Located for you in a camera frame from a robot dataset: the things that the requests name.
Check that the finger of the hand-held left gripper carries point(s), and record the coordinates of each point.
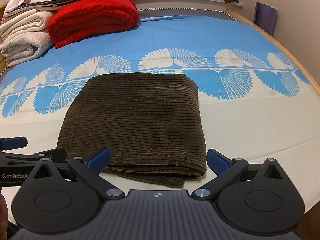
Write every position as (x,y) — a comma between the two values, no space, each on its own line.
(30,156)
(13,143)

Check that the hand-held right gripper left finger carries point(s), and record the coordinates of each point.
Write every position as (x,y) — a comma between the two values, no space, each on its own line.
(100,160)

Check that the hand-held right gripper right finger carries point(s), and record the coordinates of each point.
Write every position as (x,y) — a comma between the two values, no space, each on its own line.
(218,162)

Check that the person's left hand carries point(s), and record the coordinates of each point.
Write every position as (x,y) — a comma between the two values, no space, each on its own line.
(2,212)

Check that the blue patterned bed sheet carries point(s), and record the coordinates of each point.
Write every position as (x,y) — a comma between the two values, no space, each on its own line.
(250,130)

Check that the cream folded blanket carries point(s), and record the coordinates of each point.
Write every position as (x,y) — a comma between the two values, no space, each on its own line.
(25,40)

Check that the red folded blanket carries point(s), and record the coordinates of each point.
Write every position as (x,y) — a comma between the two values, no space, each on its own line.
(95,17)

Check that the dark star-print folded cloth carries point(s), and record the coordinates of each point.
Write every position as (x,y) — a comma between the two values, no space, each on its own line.
(62,2)

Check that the purple box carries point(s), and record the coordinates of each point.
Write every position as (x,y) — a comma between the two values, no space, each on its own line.
(265,17)

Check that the wooden bed frame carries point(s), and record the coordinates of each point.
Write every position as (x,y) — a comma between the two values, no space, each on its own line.
(287,50)

